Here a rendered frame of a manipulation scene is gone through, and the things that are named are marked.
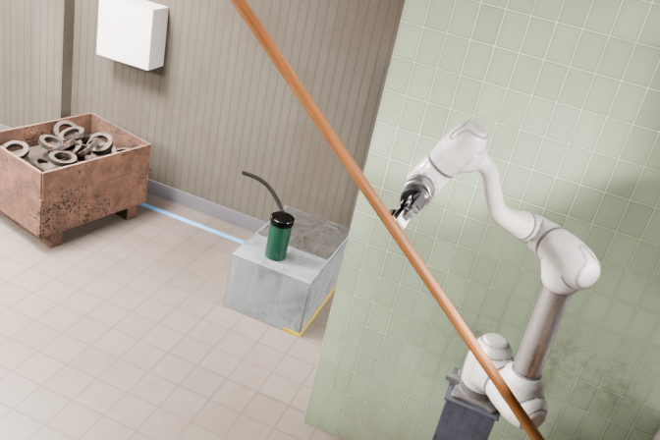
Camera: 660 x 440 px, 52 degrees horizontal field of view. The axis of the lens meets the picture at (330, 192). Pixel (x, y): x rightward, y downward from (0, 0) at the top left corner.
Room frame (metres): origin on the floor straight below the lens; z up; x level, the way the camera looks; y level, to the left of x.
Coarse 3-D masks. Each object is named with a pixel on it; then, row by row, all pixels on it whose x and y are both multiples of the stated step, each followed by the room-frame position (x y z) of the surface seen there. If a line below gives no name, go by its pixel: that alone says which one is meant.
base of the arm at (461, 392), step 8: (448, 376) 2.23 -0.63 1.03; (456, 376) 2.23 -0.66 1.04; (456, 384) 2.21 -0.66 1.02; (464, 384) 2.17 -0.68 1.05; (456, 392) 2.16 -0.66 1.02; (464, 392) 2.16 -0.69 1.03; (472, 392) 2.14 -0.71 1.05; (464, 400) 2.14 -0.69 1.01; (472, 400) 2.13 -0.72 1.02; (480, 400) 2.13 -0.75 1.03; (488, 400) 2.14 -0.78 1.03; (480, 408) 2.12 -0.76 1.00; (488, 408) 2.11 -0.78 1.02
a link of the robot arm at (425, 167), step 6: (426, 156) 1.92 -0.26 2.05; (420, 162) 1.92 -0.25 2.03; (426, 162) 1.90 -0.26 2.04; (414, 168) 1.91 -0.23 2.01; (420, 168) 1.89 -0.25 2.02; (426, 168) 1.88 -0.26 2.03; (432, 168) 1.88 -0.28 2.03; (414, 174) 1.88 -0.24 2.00; (420, 174) 1.87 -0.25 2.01; (426, 174) 1.88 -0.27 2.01; (432, 174) 1.87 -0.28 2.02; (438, 174) 1.87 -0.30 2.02; (444, 174) 1.87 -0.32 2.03; (432, 180) 1.87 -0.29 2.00; (438, 180) 1.87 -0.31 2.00; (444, 180) 1.88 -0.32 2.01; (438, 186) 1.87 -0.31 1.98; (444, 186) 1.89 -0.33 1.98
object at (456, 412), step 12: (456, 372) 2.30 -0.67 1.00; (444, 408) 2.14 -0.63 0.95; (456, 408) 2.13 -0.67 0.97; (468, 408) 2.11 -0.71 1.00; (444, 420) 2.13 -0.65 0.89; (456, 420) 2.12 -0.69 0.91; (468, 420) 2.11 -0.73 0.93; (480, 420) 2.10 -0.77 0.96; (492, 420) 2.09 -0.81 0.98; (444, 432) 2.13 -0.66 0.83; (456, 432) 2.12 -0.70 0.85; (468, 432) 2.10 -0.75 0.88; (480, 432) 2.09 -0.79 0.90
